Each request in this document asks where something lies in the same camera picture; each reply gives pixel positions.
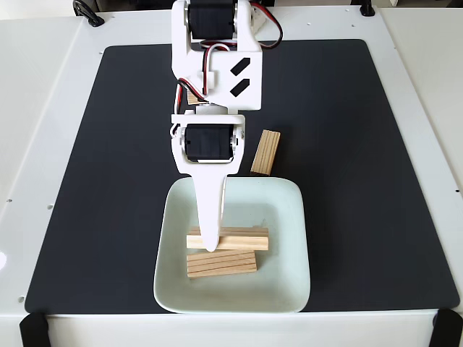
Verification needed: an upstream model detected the pale green square plate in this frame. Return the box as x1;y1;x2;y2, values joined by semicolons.
153;176;312;314

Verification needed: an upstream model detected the black rubber mat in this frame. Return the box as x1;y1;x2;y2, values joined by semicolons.
24;38;461;314

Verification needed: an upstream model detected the large black table clamp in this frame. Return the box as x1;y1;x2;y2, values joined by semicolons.
72;0;106;28

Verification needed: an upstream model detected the red black white wrist cable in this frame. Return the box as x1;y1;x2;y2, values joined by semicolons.
173;42;228;140

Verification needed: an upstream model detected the red black white elbow cable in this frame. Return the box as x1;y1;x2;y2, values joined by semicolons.
251;1;284;50

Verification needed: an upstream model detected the black corner bracket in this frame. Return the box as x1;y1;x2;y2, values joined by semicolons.
19;312;50;347
430;309;463;347

